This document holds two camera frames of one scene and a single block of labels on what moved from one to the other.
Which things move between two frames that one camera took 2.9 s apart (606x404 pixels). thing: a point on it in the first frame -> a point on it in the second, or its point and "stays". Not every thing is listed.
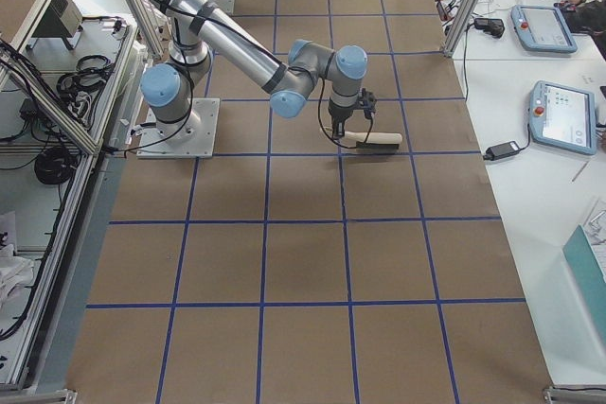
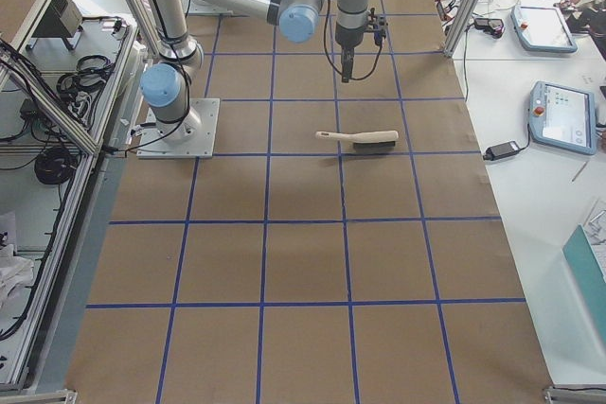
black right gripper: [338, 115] -> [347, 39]
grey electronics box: [62, 20] stays
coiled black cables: [56, 166] stays
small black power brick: [502, 150] stays
